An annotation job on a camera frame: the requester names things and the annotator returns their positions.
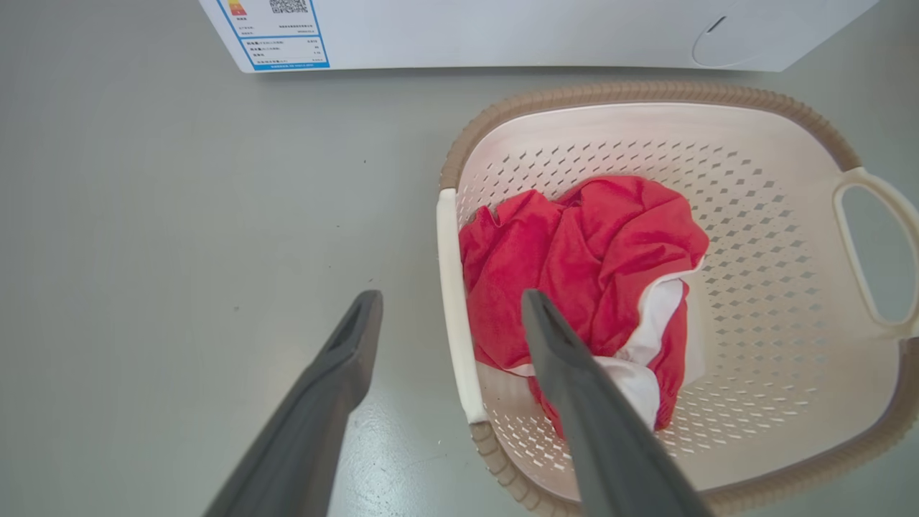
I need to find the red and white garment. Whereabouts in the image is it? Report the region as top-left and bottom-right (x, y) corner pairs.
(459, 174), (710, 440)

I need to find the cream laundry basket brown rim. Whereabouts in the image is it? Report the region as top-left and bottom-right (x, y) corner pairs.
(436, 80), (919, 517)

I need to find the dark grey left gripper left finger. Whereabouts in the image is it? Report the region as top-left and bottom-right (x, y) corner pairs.
(205, 290), (384, 517)

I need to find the blue-bordered energy label sticker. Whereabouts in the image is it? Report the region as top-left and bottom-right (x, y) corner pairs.
(215, 0), (331, 71)

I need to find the white front-load washing machine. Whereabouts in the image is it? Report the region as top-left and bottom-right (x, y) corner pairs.
(199, 0), (880, 73)

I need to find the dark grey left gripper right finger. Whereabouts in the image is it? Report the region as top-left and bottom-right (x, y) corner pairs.
(521, 289), (712, 517)

